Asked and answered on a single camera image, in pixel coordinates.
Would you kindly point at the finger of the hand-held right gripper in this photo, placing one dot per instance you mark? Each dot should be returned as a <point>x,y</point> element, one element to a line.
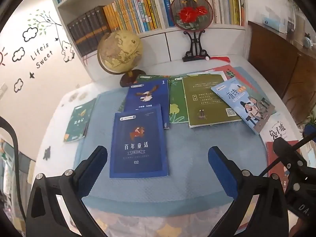
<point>288,154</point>

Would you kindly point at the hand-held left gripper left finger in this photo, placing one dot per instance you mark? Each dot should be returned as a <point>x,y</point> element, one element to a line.
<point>95,172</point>

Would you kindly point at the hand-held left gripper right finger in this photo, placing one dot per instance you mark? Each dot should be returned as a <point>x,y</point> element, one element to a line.
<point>219,170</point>

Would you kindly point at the dark blue book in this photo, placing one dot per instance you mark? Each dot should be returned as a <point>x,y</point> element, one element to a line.
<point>138,140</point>

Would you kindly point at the light blue cartoon cover book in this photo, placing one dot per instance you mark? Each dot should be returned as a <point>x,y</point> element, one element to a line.
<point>246,106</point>

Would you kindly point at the olive green book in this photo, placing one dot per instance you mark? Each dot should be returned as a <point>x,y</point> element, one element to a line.
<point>207,98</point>

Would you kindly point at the red poet cover book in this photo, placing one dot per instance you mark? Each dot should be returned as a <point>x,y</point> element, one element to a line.
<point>243,76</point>

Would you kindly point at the dark green beetle cover book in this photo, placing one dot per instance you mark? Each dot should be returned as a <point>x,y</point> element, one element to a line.
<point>153,77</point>

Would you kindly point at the person's right forearm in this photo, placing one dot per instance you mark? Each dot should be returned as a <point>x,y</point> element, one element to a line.
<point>305,229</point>

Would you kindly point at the row of dark hardcover books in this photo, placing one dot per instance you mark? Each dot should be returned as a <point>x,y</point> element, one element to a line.
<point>86,29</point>

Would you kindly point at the row of yellow books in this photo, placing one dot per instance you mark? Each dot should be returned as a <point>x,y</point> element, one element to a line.
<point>133,12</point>

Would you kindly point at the light blue quilted mat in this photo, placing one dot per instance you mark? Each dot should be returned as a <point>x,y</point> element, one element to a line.
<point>197,153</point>

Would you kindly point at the light green butterfly cover book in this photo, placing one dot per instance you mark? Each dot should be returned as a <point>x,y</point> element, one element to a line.
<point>176,103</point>

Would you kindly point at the brown wooden cabinet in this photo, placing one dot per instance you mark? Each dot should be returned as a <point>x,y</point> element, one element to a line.
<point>271,61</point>

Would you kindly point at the blue eagle cover book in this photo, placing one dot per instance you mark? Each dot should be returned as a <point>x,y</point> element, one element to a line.
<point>148,91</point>

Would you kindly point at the red tassel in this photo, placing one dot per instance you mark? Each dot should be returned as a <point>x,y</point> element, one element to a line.
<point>219,59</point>

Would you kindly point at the small teal pot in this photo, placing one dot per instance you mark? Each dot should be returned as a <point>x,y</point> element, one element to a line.
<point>308,42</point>

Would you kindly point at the yellow globe on wooden base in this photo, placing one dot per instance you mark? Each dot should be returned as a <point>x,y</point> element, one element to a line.
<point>118,51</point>

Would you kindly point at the pale blue tissue box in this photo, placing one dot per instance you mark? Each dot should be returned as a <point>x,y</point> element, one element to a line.
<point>272,22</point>

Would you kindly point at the embroidered round fan on stand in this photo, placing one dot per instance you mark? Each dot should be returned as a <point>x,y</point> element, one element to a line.
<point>191,12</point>

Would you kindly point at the black bird wall sticker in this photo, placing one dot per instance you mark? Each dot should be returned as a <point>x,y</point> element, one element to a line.
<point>31,75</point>

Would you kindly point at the cloud outline wall sticker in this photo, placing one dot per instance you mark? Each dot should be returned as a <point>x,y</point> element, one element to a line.
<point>30,33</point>
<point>18,54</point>
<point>17,85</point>

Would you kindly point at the white wall switch panel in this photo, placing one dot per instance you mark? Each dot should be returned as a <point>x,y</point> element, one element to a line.
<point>2,89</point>

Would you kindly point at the swinging bear wall sticker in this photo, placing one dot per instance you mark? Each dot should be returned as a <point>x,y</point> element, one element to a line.
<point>66,50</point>

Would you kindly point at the lettering wall sticker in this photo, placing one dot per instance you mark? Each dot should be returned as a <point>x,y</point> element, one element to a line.
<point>40,55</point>

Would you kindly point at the red sun wall sticker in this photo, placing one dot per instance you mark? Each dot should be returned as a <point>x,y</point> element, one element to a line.
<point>2,58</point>

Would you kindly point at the tree branch wall sticker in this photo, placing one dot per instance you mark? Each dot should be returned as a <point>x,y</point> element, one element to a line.
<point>43,19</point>

